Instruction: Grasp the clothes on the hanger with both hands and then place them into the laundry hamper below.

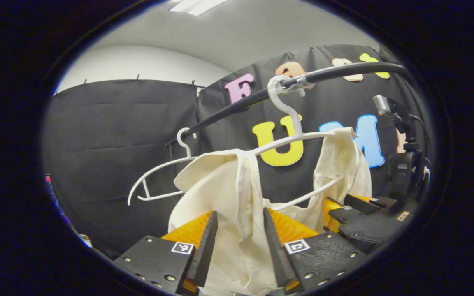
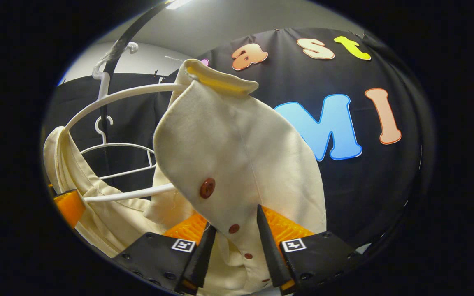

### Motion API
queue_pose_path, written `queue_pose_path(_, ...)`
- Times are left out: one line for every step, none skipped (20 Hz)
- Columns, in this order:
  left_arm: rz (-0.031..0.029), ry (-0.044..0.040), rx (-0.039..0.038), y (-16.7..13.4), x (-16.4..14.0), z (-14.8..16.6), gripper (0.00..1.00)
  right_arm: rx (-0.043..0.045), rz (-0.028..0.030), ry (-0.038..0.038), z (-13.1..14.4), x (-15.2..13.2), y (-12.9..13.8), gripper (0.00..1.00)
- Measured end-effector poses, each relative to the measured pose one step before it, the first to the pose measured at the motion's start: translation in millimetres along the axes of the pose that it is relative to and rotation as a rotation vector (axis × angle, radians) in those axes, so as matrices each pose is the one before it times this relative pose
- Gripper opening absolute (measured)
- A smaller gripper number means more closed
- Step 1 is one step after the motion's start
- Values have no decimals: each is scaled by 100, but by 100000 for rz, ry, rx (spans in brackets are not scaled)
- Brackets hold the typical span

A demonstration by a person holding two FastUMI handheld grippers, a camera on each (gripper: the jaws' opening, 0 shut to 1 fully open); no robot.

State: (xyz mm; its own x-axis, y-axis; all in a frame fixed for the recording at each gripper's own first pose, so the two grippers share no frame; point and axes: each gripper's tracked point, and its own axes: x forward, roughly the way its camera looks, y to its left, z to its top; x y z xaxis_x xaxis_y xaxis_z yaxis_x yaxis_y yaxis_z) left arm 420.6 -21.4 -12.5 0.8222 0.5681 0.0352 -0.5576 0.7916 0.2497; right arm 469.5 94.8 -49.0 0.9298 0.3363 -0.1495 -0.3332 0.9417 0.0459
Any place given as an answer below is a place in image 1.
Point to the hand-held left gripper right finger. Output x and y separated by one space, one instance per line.
323 255

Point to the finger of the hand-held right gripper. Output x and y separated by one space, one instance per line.
346 213
368 200

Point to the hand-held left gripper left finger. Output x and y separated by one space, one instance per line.
159 259

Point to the cream shirt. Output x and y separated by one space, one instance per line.
224 185

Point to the white plastic hanger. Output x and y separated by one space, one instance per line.
290 111
154 168

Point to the large ceiling light panel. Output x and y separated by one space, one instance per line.
198 5

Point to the black clothes rail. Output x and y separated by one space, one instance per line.
335 73

